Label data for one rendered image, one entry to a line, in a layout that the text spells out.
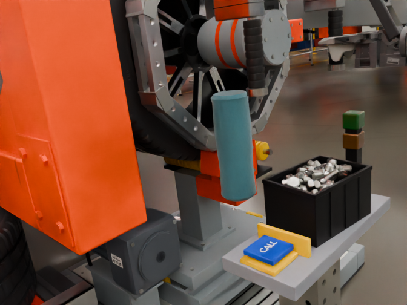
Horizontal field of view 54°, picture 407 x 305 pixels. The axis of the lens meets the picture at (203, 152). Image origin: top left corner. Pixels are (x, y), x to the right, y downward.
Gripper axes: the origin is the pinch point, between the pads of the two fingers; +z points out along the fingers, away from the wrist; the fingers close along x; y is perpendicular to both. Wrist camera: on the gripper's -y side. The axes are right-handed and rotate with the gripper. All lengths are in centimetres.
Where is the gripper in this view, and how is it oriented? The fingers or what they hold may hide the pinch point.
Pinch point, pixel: (327, 39)
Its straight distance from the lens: 111.7
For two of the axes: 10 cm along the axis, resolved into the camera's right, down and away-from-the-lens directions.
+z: -7.1, -1.3, 6.9
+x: 6.9, -2.8, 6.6
